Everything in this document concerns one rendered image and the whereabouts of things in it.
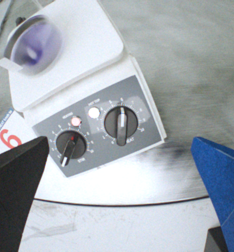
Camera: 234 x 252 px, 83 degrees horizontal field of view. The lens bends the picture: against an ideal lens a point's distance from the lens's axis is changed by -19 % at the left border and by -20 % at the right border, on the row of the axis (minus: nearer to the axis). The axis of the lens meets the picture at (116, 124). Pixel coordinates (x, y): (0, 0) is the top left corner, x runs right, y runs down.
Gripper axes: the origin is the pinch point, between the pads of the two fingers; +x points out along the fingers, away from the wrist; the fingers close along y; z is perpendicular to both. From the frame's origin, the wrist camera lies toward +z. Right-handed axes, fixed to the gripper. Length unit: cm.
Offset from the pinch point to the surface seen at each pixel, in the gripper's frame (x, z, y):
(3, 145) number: 14.1, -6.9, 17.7
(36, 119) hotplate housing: 9.7, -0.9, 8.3
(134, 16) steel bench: 21.5, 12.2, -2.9
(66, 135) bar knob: 9.2, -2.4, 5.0
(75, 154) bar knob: 9.2, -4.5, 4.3
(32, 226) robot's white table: 8.9, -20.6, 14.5
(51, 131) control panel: 9.6, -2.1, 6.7
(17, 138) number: 14.7, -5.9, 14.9
